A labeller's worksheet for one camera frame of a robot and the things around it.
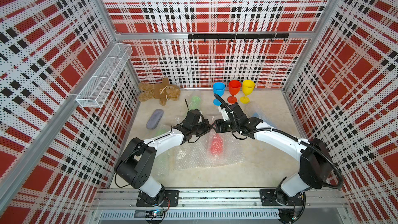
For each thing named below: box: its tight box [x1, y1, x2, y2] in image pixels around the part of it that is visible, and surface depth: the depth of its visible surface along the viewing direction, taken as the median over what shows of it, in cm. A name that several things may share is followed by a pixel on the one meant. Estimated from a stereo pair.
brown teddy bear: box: [137, 77, 181, 106], surface depth 113 cm
